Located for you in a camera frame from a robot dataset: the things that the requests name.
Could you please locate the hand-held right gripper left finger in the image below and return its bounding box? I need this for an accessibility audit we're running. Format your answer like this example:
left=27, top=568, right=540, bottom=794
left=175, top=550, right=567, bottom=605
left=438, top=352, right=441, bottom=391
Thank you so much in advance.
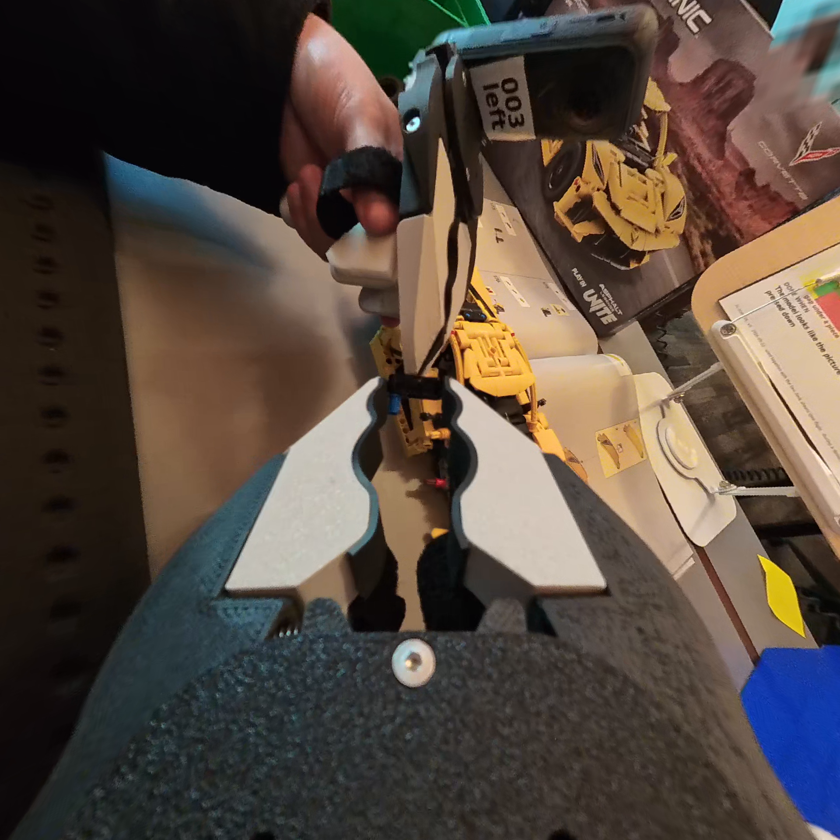
left=223, top=375, right=406, bottom=632

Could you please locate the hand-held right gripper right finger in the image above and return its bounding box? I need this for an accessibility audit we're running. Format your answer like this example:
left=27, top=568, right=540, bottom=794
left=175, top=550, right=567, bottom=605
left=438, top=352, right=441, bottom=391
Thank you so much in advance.
left=419, top=375, right=608, bottom=634

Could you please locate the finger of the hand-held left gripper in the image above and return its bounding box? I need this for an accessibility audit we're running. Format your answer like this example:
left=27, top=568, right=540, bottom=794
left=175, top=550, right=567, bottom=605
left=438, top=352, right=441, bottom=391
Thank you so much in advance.
left=419, top=217, right=483, bottom=380
left=397, top=134, right=460, bottom=376

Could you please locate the yellow toy brick car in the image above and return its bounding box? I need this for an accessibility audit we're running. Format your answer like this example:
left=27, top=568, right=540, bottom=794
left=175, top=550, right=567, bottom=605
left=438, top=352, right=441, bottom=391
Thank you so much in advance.
left=370, top=268, right=589, bottom=488

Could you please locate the black brick beam piece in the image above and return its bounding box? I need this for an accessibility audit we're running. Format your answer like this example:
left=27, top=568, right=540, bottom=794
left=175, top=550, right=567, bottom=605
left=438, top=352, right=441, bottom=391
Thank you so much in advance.
left=386, top=373, right=445, bottom=399

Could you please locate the instruction booklet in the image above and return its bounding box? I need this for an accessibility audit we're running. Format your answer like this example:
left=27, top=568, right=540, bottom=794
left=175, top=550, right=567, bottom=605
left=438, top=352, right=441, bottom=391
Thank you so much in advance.
left=471, top=196, right=698, bottom=580

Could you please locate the person's left forearm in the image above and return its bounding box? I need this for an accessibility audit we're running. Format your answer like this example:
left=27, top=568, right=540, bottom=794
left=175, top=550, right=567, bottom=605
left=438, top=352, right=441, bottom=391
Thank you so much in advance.
left=0, top=0, right=333, bottom=215

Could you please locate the grey desk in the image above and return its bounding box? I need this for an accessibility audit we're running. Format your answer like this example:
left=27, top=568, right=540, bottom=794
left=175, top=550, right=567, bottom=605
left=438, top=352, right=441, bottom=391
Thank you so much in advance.
left=104, top=150, right=763, bottom=691

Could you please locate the person's left hand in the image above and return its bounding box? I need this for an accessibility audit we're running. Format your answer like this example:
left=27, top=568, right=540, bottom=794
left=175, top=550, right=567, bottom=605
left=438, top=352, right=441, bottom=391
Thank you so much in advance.
left=279, top=13, right=404, bottom=260

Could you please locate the green storage bin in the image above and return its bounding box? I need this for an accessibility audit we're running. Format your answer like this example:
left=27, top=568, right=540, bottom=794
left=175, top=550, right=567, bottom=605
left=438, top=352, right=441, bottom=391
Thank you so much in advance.
left=331, top=0, right=490, bottom=81

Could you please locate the toy car box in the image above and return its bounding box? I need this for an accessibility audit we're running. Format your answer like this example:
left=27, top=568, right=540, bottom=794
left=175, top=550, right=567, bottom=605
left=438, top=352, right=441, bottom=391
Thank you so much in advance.
left=482, top=0, right=840, bottom=337

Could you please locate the wooden sign board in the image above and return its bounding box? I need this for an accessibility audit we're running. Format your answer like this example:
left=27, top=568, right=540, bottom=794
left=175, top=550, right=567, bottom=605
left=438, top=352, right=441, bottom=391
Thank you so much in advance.
left=690, top=206, right=840, bottom=560

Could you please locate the perforated grey panel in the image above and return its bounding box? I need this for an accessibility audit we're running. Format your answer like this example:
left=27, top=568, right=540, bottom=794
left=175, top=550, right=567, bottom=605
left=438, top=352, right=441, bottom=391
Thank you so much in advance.
left=0, top=150, right=153, bottom=723

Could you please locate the yellow paper note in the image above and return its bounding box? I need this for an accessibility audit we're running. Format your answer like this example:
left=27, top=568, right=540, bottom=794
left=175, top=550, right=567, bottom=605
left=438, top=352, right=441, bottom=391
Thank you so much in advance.
left=757, top=554, right=807, bottom=639

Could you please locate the white paper notice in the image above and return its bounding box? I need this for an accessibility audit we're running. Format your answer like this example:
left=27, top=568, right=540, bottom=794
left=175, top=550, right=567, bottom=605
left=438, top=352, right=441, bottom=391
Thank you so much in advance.
left=718, top=259, right=840, bottom=462

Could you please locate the blue storage bin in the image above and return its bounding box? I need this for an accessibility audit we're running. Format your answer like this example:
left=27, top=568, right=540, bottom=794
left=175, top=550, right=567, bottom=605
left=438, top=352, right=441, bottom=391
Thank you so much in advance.
left=741, top=646, right=840, bottom=840

